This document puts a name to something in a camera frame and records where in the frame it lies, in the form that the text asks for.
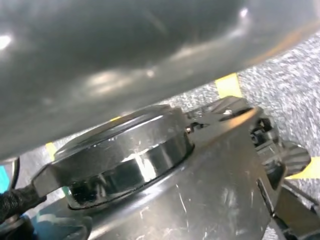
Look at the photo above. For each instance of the yellow floor tape square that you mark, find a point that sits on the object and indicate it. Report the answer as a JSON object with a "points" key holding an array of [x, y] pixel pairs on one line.
{"points": [[229, 86]]}

